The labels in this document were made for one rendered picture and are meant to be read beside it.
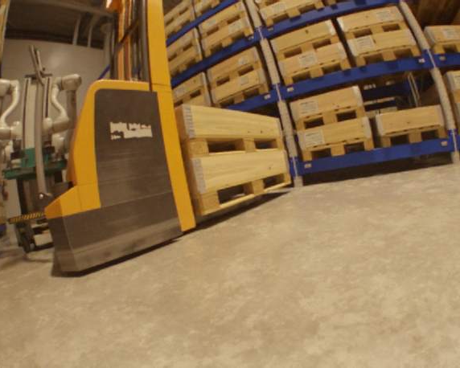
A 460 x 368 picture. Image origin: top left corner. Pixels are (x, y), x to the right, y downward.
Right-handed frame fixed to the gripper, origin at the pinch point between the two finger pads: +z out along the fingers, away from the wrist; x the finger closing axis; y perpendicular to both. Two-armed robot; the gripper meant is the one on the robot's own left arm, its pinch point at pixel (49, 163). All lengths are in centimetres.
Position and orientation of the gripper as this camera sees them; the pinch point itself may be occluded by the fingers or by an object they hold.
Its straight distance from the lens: 189.7
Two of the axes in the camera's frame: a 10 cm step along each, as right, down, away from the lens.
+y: 7.3, -1.1, -6.8
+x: 6.6, -1.6, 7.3
